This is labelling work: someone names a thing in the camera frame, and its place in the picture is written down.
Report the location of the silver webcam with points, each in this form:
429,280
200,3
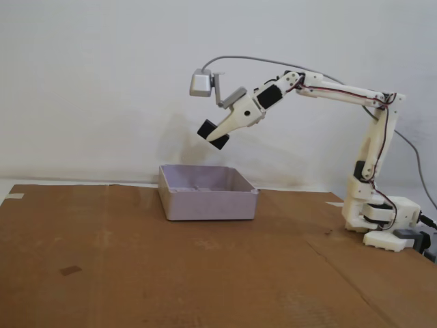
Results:
200,83

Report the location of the grey webcam mount clip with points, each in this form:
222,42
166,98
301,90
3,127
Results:
235,96

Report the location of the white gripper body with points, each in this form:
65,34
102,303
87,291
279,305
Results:
243,117

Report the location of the white fixed gripper finger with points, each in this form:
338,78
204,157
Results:
225,128

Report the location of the brown cardboard sheet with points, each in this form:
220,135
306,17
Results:
136,256

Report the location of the grey table clamp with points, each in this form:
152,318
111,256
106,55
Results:
406,235

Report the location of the black block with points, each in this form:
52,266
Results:
205,128

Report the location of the white tape strip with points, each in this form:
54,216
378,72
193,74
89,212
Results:
15,196

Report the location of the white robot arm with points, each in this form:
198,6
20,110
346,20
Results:
406,212

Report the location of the pale grey plastic box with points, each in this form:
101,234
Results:
208,205

